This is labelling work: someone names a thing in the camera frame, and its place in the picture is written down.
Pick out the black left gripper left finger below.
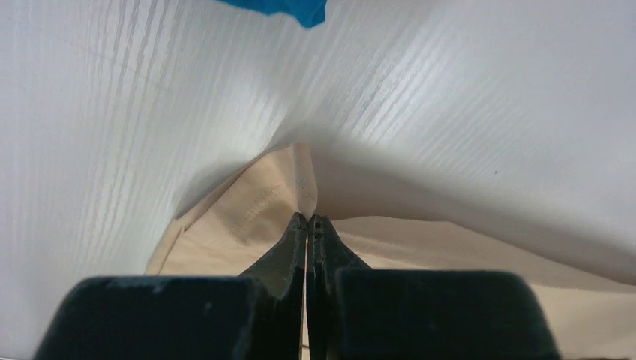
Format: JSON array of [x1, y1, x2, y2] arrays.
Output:
[[34, 213, 308, 359]]

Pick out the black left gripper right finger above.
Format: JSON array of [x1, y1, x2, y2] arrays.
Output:
[[306, 216, 561, 359]]

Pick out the beige t shirt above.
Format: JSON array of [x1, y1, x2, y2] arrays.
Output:
[[146, 145, 635, 359]]

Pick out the blue folded t shirt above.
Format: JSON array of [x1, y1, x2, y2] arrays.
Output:
[[221, 0, 327, 29]]

